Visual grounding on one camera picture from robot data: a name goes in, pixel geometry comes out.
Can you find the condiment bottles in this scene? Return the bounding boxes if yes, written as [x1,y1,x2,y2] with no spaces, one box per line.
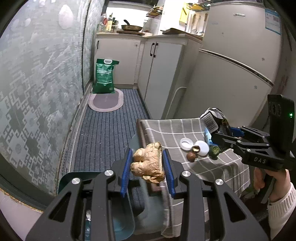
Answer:
[97,13,118,33]

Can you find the white refrigerator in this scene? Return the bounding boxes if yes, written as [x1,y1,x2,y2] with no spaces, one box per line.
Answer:
[174,1,282,126]

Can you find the green vegetable scrap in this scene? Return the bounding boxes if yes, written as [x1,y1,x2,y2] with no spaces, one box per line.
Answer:
[208,146,221,160]

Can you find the white kitchen cabinet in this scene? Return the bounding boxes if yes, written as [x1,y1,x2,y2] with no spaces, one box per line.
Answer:
[94,33,202,120]

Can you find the frying pan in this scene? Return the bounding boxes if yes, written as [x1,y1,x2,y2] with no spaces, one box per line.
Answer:
[121,20,142,32]

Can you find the brown nut shell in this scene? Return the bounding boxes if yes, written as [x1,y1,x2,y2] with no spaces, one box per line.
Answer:
[186,152,198,162]

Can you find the wooden cutting board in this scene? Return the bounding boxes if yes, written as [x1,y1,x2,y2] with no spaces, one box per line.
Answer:
[161,28,203,41]

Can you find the right hand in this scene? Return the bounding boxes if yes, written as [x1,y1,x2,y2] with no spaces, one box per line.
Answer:
[252,167,291,202]

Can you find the white sleeve forearm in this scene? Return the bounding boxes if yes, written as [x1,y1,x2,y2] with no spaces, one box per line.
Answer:
[268,183,295,240]

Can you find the white plastic ring lid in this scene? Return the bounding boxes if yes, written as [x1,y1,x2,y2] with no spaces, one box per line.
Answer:
[180,138,194,151]

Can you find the teal trash bin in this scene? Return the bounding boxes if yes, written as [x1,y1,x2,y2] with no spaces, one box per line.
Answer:
[58,171,149,241]

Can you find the blue striped floor mat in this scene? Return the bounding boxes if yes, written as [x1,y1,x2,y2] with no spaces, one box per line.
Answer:
[72,89,148,172]

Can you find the black snack wrapper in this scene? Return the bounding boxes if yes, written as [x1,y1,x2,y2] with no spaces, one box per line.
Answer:
[200,108,232,136]

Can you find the grey checked tablecloth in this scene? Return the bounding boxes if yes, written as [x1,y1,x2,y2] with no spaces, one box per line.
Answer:
[137,118,250,238]

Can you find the frosted patterned sliding door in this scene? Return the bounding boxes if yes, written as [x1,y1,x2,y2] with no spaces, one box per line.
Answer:
[1,1,104,195]

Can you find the oval purple floor mat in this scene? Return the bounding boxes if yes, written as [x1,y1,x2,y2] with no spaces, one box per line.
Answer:
[88,88,124,113]

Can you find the white round lid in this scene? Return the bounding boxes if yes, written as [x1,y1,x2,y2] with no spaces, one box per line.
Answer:
[193,140,209,156]

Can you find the green rice bag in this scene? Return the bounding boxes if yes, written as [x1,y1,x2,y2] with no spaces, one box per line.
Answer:
[92,59,119,94]

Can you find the blue tissue pack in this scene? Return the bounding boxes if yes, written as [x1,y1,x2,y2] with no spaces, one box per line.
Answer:
[205,128,213,146]

